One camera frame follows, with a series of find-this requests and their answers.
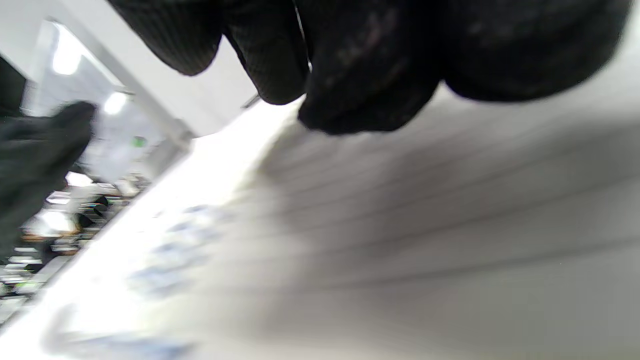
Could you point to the person's right hand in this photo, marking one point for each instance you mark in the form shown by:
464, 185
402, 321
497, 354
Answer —
370, 60

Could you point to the person's left hand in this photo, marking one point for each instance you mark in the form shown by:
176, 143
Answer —
35, 160

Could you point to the spiral lined notebook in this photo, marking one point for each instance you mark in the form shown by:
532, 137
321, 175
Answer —
400, 225

